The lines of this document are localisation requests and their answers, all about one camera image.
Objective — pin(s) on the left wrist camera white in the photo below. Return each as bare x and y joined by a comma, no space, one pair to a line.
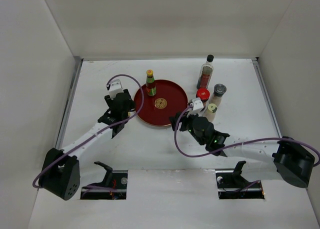
114,87

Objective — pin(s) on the green label chili sauce bottle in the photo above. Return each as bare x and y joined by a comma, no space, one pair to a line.
150,83

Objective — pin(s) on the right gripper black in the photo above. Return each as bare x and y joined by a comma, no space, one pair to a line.
184,118

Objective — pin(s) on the red lid sauce jar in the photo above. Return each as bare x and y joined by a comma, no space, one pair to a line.
203,94

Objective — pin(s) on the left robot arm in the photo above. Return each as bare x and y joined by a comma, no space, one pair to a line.
60,173

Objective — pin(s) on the grey lid salt grinder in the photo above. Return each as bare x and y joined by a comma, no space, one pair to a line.
218,92

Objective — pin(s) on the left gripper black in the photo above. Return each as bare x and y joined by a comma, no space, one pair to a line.
110,101

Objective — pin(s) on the tall dark vinegar bottle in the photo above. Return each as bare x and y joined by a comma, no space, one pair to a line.
205,73

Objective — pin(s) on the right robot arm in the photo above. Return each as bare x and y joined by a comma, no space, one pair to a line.
271,158

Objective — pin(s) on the red round tray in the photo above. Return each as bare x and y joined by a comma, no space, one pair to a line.
170,98

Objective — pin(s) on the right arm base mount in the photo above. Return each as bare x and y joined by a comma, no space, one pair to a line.
232,186

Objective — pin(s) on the green lid spice shaker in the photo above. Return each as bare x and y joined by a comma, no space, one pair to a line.
210,112

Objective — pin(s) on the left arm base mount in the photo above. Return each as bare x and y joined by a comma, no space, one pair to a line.
113,186

